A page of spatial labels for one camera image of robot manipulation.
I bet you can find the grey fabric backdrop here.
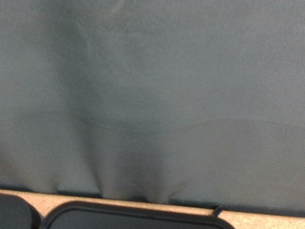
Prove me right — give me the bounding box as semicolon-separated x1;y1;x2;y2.
0;0;305;219

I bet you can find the black Keurig coffee machine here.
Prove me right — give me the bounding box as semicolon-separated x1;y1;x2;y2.
0;193;236;229

